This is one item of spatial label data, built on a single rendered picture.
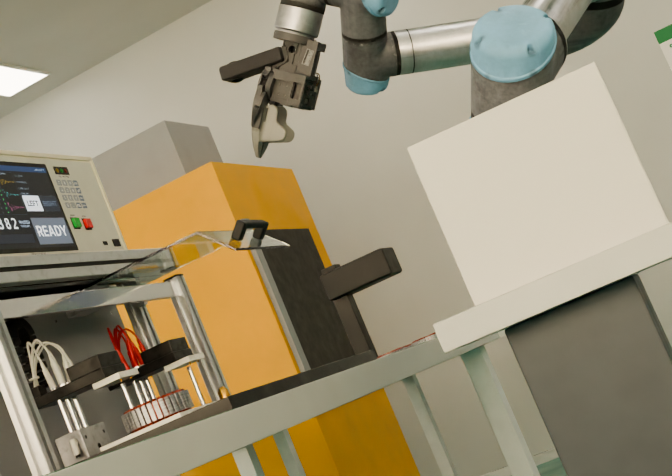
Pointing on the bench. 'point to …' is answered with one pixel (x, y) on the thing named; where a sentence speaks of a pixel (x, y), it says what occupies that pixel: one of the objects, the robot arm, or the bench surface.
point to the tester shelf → (60, 271)
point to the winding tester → (73, 202)
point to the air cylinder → (94, 436)
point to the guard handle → (249, 228)
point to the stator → (156, 410)
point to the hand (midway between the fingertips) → (256, 149)
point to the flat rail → (13, 309)
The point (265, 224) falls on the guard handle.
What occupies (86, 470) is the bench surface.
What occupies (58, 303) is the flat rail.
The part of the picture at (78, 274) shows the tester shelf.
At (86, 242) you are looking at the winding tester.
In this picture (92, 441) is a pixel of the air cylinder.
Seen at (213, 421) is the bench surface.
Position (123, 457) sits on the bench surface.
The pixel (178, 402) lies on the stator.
